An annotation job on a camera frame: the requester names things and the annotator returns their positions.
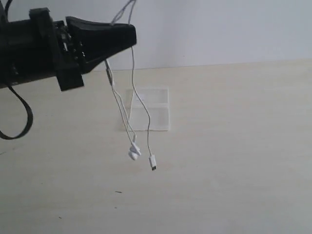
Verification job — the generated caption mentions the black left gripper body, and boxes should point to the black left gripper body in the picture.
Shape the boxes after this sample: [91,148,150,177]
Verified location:
[0,8,84,91]

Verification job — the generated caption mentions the white wired earphones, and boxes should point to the white wired earphones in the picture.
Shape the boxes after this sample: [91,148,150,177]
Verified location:
[104,0,158,172]

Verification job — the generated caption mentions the clear plastic storage box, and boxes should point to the clear plastic storage box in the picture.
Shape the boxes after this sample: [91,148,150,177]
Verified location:
[129,87,170,131]

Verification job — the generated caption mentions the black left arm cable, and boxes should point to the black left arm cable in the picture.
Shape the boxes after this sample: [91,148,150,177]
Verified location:
[0,0,34,140]

